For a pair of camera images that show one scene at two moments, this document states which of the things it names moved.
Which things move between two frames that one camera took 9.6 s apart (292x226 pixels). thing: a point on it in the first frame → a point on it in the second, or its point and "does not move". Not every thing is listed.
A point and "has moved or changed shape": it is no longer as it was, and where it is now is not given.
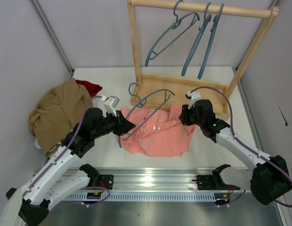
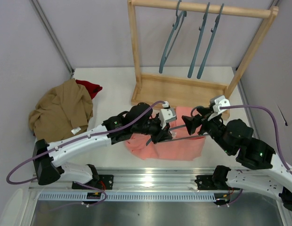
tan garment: [57, 110] does not move
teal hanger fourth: [215, 19] does not move
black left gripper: [118, 123] → [158, 128]
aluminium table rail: [156, 179] does not move
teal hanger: [142, 103] → [150, 139]
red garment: [93, 89] does not move
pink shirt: [158, 132] has moved or changed shape
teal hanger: [177, 22] → [165, 56]
